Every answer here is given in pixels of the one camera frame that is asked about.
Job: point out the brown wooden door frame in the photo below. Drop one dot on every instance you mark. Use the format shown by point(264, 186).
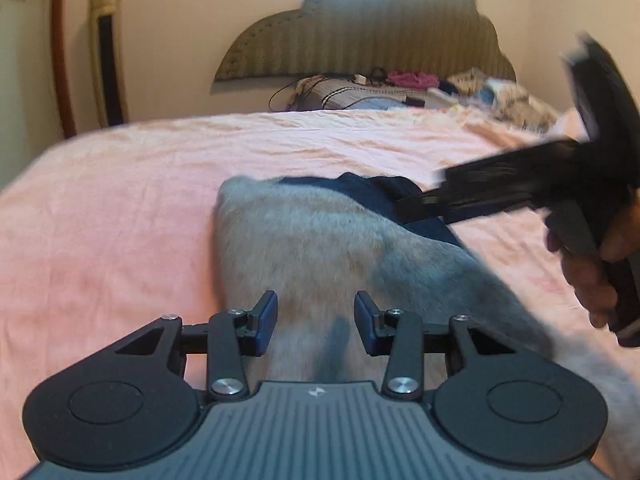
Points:
point(60, 80)

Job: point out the white wardrobe door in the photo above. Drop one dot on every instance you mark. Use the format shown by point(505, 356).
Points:
point(29, 120)

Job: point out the grey sweater with navy sleeves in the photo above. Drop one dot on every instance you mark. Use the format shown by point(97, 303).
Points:
point(317, 248)

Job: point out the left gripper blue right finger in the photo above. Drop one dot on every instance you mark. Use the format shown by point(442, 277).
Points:
point(397, 334)

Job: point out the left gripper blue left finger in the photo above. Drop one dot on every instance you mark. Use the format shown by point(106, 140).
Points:
point(233, 335)

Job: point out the gold tower fan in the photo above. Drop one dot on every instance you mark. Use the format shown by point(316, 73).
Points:
point(107, 70)

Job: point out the person's right hand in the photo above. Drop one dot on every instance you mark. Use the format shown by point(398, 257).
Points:
point(585, 275)

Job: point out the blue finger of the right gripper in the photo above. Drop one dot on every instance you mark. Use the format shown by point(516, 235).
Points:
point(425, 206)

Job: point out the magenta garment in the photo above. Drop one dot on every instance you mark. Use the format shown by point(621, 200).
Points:
point(412, 80)

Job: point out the pink bed sheet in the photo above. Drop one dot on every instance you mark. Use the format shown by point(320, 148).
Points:
point(104, 233)

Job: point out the pile of patterned clothes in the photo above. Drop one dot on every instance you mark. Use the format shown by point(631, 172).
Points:
point(502, 99)

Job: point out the olive upholstered headboard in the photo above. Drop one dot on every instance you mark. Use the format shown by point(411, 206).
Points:
point(438, 37)

